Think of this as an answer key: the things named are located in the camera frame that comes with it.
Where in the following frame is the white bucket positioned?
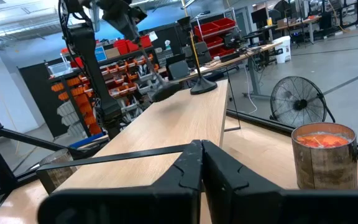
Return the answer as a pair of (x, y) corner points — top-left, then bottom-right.
(272, 35), (292, 65)

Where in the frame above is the metal candle tin orange wax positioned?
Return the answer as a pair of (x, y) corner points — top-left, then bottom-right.
(291, 122), (358, 190)

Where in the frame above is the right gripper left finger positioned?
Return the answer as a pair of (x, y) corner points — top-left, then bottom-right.
(37, 140), (204, 224)

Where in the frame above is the black candlestick holder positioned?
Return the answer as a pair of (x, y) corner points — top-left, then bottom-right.
(137, 39), (183, 103)
(177, 16), (219, 96)

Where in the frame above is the black rack with orange bins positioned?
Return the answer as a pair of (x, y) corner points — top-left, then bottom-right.
(19, 34), (167, 139)

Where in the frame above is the wooden workbench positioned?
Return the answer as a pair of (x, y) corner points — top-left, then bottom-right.
(166, 42), (284, 100)

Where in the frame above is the rack with red bins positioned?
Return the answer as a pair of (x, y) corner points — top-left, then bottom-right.
(193, 17), (239, 58)

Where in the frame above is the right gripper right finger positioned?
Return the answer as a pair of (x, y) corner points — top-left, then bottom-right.
(202, 140), (358, 224)

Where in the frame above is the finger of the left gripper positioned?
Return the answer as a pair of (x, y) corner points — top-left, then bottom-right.
(116, 17), (142, 44)

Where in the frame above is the blue sign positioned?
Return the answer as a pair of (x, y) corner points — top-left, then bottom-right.
(94, 45), (108, 62)

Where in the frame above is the clear plastic box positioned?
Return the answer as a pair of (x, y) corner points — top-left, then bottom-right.
(47, 61), (73, 78)

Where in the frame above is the black floor fan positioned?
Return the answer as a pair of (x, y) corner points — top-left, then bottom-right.
(269, 76), (337, 128)

